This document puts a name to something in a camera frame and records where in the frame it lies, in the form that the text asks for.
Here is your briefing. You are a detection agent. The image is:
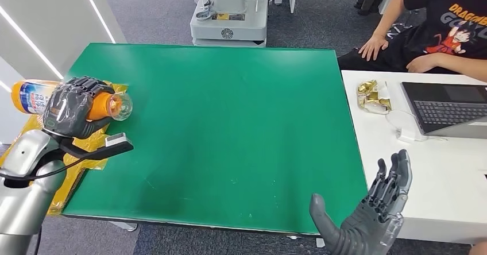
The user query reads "gold foil wrapper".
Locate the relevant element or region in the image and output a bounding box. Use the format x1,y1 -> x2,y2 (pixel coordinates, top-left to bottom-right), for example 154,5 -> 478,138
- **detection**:
356,79 -> 393,114

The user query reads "white charger cable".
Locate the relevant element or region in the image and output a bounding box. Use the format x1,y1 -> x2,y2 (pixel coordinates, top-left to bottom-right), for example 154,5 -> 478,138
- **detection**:
385,110 -> 450,143

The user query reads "yellow taped cardboard box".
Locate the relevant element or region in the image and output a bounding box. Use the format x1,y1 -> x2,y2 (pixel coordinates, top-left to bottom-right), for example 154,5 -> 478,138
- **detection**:
0,81 -> 129,216

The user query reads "person's left hand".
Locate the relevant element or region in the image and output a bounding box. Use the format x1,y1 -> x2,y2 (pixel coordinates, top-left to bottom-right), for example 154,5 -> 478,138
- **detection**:
405,53 -> 436,74

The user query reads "white lift column machine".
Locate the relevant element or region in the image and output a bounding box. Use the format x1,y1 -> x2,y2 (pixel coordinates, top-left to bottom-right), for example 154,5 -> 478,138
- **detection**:
189,0 -> 270,48

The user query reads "person's hand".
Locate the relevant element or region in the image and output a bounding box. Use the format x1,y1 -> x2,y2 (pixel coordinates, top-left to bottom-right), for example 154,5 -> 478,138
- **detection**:
405,53 -> 436,74
358,33 -> 389,62

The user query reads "orange bottle with clear cap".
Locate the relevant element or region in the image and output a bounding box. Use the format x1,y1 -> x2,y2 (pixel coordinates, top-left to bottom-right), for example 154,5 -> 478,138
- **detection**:
10,79 -> 133,122

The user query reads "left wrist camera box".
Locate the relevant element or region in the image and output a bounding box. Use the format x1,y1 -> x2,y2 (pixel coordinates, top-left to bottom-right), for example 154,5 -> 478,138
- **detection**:
105,132 -> 134,150

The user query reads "grey laptop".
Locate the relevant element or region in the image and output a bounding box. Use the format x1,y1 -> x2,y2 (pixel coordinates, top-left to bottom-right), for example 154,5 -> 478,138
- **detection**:
400,81 -> 487,140

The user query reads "person's right hand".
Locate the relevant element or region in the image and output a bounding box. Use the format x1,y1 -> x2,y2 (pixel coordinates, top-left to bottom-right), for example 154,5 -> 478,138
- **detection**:
358,33 -> 389,62

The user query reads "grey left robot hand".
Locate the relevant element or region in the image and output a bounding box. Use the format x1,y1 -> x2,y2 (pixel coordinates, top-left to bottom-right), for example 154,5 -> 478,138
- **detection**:
42,76 -> 115,140

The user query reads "person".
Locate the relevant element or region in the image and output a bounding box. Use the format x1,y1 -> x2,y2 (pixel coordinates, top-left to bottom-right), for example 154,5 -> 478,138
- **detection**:
337,0 -> 487,83

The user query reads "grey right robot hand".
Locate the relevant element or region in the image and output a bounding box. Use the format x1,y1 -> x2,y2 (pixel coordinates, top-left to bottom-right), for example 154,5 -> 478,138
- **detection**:
308,149 -> 413,255

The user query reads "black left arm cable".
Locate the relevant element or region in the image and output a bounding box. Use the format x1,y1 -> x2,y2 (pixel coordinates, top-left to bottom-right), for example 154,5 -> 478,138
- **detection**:
0,157 -> 84,181

